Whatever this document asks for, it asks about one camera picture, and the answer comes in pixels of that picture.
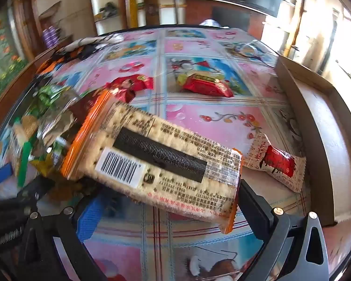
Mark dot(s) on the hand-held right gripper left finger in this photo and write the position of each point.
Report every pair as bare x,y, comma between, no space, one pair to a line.
89,216

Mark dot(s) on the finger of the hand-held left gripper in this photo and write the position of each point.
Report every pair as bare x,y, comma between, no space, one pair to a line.
36,190
0,174

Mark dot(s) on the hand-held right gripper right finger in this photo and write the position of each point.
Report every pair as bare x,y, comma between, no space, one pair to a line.
256,210

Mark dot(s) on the large green cracker packet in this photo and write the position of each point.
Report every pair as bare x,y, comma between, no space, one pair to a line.
23,131

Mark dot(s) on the white red snack packet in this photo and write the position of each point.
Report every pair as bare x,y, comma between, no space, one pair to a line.
276,164

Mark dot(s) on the silver snack packet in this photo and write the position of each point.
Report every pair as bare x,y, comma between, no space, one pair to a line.
60,123

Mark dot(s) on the orange cracker packet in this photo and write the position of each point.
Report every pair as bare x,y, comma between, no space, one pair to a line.
152,158

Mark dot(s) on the green snack packet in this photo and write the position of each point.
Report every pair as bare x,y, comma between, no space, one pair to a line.
51,95

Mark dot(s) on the cardboard box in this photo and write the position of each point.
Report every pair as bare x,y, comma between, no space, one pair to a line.
318,128

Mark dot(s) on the red patterned snack packet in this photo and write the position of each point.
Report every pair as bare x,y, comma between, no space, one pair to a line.
118,90

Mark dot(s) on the printed tablecloth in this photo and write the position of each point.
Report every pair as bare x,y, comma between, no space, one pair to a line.
210,123

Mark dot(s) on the red gold label snack packet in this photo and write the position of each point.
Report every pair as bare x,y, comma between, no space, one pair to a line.
210,86

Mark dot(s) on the small red candy packet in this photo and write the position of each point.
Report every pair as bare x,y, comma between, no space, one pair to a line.
137,82

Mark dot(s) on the black orange patterned cloth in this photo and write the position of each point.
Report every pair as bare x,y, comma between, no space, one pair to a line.
76,49

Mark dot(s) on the purple striped container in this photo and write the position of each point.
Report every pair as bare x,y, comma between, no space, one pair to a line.
50,36

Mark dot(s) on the eyeglasses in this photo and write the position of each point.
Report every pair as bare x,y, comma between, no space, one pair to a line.
248,49

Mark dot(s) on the white plastic bag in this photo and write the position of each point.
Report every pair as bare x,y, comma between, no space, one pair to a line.
212,23

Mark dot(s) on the yellow wooden pillar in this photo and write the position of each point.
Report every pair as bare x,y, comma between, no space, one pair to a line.
131,0

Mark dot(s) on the curved back wooden chair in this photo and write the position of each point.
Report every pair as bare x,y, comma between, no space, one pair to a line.
152,5

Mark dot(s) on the floral wall poster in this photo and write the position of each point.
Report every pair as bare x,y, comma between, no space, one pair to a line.
3,55

